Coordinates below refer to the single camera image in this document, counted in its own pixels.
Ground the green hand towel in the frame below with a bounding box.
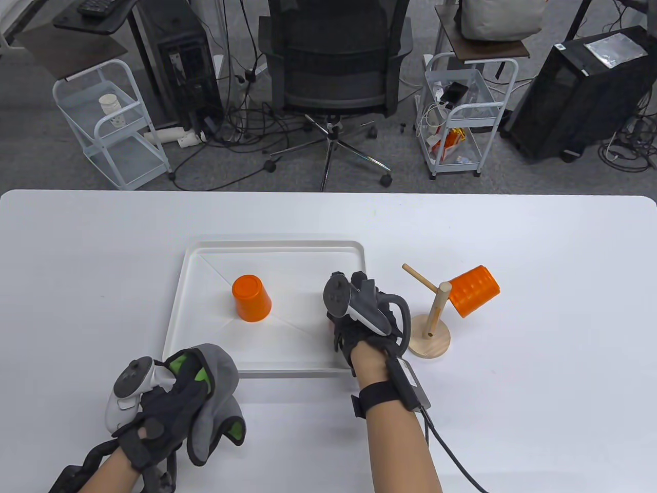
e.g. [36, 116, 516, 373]
[154, 344, 247, 467]

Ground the silver foil bag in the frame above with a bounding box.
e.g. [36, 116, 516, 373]
[584, 32, 648, 68]

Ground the person's left hand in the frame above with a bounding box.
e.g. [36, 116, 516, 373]
[110, 354, 216, 470]

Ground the dark wooden side table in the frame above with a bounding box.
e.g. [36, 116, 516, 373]
[435, 4, 530, 65]
[14, 23, 129, 82]

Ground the white rolling cart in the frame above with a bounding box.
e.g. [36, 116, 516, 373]
[415, 52, 519, 179]
[52, 59, 176, 191]

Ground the beige fabric bag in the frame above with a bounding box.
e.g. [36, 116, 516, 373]
[454, 0, 545, 42]

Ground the person's left forearm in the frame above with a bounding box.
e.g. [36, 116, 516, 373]
[90, 447, 149, 493]

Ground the white plastic tray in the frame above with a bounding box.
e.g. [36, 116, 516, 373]
[162, 240, 372, 379]

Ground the black computer tower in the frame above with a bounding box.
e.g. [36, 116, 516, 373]
[127, 0, 224, 131]
[500, 26, 657, 163]

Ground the grey and white right controller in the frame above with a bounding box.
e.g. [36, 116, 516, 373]
[323, 272, 412, 355]

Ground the black keyboard shelf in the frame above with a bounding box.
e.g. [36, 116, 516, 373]
[54, 0, 139, 35]

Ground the orange snack packet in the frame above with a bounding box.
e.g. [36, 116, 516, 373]
[431, 128, 467, 161]

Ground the grey and white left controller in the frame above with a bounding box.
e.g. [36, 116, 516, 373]
[106, 357, 178, 433]

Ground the black forearm sensor box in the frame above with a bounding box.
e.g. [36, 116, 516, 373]
[386, 354, 432, 411]

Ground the person's right hand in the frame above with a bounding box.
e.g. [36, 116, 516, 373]
[331, 316, 409, 378]

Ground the white tube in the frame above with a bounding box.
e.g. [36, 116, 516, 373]
[143, 127, 206, 149]

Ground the grey and white controller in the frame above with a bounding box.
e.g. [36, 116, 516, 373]
[323, 272, 412, 355]
[106, 357, 178, 433]

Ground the black forearm band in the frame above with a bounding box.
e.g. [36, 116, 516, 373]
[351, 383, 411, 419]

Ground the black keyboard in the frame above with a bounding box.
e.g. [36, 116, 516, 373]
[77, 0, 120, 18]

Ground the black desk leg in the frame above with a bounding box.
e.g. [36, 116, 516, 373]
[565, 0, 598, 43]

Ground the black office chair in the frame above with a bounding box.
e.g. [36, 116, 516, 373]
[258, 0, 414, 192]

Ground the black sensor cable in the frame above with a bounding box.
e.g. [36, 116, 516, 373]
[420, 406, 491, 493]

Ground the black braided cable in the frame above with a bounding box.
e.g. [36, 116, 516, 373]
[49, 439, 124, 493]

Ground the wooden cup rack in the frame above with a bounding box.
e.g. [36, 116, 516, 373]
[402, 263, 452, 360]

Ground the tangle of black cables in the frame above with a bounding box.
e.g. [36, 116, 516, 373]
[598, 92, 657, 173]
[172, 77, 308, 191]

